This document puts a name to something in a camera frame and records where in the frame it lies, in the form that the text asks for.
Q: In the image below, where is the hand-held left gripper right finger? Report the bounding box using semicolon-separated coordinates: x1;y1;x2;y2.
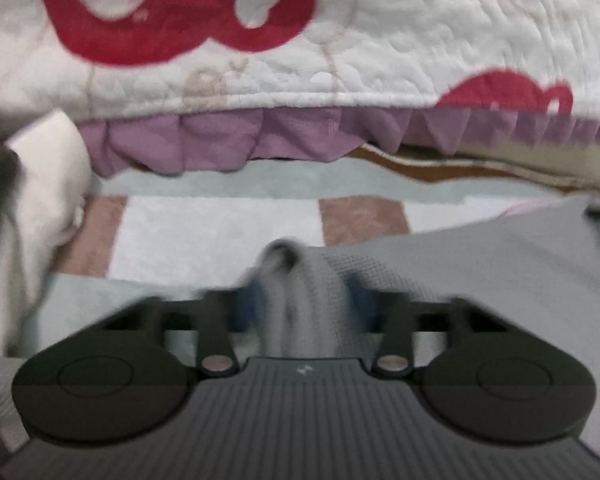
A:
347;280;509;380

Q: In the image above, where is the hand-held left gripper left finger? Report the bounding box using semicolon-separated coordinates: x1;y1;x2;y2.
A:
100;285;261;379

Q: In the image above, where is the grey garment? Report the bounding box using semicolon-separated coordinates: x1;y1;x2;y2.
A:
0;195;600;466

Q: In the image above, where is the beige foam mattress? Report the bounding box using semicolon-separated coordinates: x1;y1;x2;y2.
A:
455;137;600;187

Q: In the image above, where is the brown trimmed mat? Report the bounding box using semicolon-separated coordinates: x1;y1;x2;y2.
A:
350;142;581;194

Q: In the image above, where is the cream white cloth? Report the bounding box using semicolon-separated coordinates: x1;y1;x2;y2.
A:
0;110;94;357

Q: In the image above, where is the white bear print quilt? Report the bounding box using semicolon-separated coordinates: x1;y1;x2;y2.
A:
0;0;600;179

